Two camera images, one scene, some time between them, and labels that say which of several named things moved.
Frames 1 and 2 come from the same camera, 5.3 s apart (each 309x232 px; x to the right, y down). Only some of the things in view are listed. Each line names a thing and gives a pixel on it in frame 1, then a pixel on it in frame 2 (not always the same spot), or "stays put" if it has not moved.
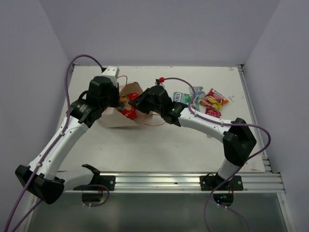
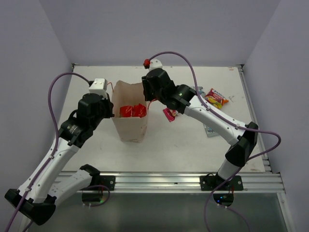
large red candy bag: x=132 y=96 -> x=126 y=111
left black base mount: x=98 y=183 stays put
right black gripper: x=139 y=102 -> x=147 y=96
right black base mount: x=222 y=190 stays put
